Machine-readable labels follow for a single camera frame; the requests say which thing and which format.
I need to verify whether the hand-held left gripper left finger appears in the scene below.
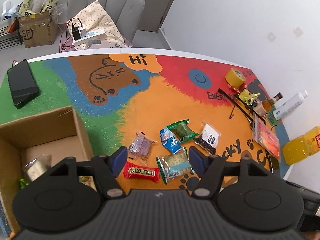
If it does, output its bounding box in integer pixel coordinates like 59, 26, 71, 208
41, 146, 128, 201

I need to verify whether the clear cracker snack packet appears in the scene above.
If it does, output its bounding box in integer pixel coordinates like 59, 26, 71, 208
156, 148, 196, 186

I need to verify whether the dark green smartphone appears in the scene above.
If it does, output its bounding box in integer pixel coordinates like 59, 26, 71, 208
7, 59, 41, 109

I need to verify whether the panda print neck pillow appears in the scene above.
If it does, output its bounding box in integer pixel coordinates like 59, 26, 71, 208
18, 0, 58, 19

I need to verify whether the brown cardboard box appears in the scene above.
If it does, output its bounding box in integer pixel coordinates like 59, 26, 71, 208
0, 106, 97, 233

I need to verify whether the black shoe rack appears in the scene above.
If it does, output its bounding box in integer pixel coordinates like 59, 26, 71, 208
0, 19, 24, 51

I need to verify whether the white spray bottle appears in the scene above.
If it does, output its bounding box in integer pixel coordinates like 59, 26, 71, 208
272, 90, 309, 121

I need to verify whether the dark green snack packet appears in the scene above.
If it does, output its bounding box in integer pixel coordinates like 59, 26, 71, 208
167, 119, 200, 144

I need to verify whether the yellow clip toy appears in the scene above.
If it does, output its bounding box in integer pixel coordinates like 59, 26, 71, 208
238, 90, 261, 106

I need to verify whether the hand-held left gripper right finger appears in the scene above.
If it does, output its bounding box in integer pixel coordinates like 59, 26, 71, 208
189, 146, 275, 200

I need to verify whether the white black snack packet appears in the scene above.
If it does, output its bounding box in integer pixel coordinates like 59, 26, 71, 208
193, 123, 222, 155

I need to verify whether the cream pastry snack packet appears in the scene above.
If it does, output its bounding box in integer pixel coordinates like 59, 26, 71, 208
22, 154, 53, 183

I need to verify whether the red bar snack packet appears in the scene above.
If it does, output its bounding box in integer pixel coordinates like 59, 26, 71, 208
123, 161, 161, 184

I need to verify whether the grey chair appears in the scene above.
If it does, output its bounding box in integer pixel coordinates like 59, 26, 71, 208
56, 0, 146, 48

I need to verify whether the small amber glass bottle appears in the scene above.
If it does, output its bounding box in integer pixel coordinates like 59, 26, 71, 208
252, 92, 284, 117

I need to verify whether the black charger plug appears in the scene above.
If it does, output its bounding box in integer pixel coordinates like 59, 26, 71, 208
70, 23, 81, 41

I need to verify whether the grey door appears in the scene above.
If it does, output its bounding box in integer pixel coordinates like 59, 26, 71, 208
136, 0, 184, 34

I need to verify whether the short black stick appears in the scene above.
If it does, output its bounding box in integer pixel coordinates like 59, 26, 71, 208
228, 99, 237, 119

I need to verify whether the yellow tape roll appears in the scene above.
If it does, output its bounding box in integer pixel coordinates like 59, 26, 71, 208
225, 67, 247, 89

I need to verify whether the purple snack packet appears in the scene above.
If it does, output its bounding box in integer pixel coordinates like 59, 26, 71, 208
127, 132, 159, 161

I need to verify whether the blue snack packet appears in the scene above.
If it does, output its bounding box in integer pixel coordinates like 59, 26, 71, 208
160, 128, 185, 156

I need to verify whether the orange juice bottle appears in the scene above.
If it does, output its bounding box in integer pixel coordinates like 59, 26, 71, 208
282, 126, 320, 166

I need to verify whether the colourful cartoon table mat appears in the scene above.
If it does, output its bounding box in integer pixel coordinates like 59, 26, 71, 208
0, 54, 291, 230

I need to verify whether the long black rod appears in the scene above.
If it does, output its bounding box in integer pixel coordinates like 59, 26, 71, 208
218, 88, 267, 124

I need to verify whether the white blue plastic bag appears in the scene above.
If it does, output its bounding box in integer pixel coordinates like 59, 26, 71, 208
0, 1, 21, 21

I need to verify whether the taped logo cardboard box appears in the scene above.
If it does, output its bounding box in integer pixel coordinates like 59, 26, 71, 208
18, 10, 59, 49

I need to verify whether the white power strip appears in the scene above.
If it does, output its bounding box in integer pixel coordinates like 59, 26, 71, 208
72, 28, 106, 46

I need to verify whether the black remote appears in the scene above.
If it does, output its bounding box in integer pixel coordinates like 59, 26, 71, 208
269, 158, 281, 174

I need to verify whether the dotted beige cushion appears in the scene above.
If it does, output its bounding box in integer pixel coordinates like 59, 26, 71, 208
66, 0, 133, 53

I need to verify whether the red booklet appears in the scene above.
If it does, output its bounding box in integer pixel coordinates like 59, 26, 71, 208
252, 116, 281, 161

